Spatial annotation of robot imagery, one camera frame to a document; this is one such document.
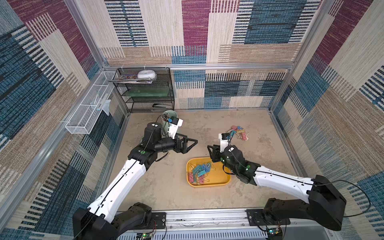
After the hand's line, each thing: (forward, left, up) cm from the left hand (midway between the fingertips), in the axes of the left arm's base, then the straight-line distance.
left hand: (190, 139), depth 70 cm
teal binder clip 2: (-2, -9, -26) cm, 27 cm away
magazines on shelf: (+41, +36, +6) cm, 54 cm away
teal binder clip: (-4, -4, -25) cm, 26 cm away
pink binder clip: (-8, 0, -25) cm, 26 cm away
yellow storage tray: (-8, -14, -25) cm, 30 cm away
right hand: (+3, -10, -11) cm, 15 cm away
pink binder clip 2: (+19, -36, -25) cm, 48 cm away
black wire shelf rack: (+47, +30, -6) cm, 56 cm away
